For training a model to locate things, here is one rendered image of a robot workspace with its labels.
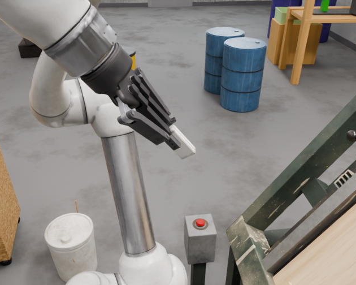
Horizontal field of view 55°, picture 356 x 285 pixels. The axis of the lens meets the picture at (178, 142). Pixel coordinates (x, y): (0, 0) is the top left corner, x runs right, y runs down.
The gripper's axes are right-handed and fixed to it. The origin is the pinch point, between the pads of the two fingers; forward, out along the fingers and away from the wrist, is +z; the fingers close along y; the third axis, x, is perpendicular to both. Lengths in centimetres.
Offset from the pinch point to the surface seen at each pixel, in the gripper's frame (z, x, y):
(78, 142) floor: 115, 220, 222
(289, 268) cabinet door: 85, 11, 13
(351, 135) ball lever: 57, -26, 36
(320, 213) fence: 76, -7, 25
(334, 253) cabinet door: 79, -7, 12
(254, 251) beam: 86, 24, 24
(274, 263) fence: 84, 16, 17
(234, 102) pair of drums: 219, 74, 301
